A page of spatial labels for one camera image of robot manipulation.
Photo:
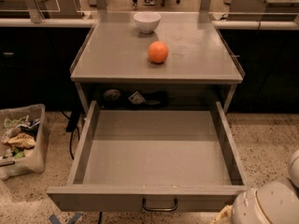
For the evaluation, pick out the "yellowish padded gripper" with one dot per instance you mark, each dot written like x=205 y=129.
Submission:
x=245 y=207

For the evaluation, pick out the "grey top drawer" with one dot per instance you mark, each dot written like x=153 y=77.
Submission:
x=153 y=160

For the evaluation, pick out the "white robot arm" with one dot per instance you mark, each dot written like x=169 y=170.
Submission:
x=274 y=203

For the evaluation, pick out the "dark items behind drawer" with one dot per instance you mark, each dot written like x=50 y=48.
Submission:
x=134 y=100

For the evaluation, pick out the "orange fruit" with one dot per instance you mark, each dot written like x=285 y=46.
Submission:
x=158 y=52

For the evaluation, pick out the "grey metal cabinet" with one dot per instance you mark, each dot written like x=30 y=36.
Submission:
x=115 y=52

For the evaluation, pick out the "white ceramic bowl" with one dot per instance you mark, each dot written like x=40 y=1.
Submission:
x=147 y=21

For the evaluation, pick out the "clear plastic trash bin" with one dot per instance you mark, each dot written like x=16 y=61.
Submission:
x=24 y=137

